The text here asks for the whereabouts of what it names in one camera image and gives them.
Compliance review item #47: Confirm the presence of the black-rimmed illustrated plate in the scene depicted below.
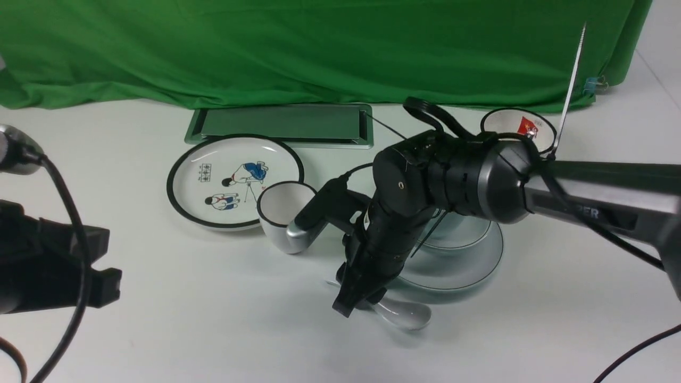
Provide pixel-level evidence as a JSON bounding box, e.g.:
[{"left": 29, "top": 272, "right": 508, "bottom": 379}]
[{"left": 165, "top": 134, "right": 305, "bottom": 232}]

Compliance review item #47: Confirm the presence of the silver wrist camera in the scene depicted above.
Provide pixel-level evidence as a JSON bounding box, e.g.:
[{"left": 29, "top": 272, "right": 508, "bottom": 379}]
[{"left": 286, "top": 176, "right": 371, "bottom": 251}]

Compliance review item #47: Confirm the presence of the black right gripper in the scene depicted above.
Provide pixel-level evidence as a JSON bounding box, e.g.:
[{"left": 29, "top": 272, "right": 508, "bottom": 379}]
[{"left": 331, "top": 197, "right": 436, "bottom": 318}]

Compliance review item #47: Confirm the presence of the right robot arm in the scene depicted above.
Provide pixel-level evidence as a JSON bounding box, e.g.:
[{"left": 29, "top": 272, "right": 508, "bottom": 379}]
[{"left": 333, "top": 131, "right": 680, "bottom": 317}]

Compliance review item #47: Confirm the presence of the white ceramic spoon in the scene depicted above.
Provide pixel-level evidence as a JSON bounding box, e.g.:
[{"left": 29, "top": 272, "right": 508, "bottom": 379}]
[{"left": 357, "top": 297, "right": 432, "bottom": 331}]

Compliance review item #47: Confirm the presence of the green metal tray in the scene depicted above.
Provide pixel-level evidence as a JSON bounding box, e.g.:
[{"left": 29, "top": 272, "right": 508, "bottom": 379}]
[{"left": 184, "top": 103, "right": 374, "bottom": 149}]

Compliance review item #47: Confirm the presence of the white zip tie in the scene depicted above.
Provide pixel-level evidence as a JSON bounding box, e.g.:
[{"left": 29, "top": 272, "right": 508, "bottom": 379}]
[{"left": 548, "top": 22, "right": 587, "bottom": 159}]

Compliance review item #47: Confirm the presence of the small illustrated black-rimmed bowl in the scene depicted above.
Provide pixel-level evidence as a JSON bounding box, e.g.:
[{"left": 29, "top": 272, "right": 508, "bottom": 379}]
[{"left": 480, "top": 107, "right": 557, "bottom": 155}]

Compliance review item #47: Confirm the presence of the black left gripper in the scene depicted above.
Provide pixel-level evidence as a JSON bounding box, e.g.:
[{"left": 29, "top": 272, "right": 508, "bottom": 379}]
[{"left": 0, "top": 199, "right": 123, "bottom": 315}]

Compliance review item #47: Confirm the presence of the green backdrop cloth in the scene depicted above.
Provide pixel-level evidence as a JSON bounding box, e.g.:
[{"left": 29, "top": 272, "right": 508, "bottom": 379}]
[{"left": 1, "top": 1, "right": 652, "bottom": 112}]

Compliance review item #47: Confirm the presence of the large pale blue plate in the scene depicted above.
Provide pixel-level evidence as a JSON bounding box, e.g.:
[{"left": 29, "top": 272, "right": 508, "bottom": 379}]
[{"left": 398, "top": 222, "right": 504, "bottom": 293}]

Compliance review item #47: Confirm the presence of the black cable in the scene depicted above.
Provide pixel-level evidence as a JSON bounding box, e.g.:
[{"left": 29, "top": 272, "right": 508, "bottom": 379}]
[{"left": 0, "top": 157, "right": 92, "bottom": 383}]

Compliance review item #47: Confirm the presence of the white black-rimmed cup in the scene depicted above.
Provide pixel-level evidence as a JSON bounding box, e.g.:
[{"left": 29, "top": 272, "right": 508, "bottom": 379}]
[{"left": 257, "top": 181, "right": 317, "bottom": 254}]

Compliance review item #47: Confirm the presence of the blue binder clip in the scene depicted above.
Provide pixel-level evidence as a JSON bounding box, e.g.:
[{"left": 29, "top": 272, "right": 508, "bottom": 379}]
[{"left": 582, "top": 76, "right": 610, "bottom": 95}]

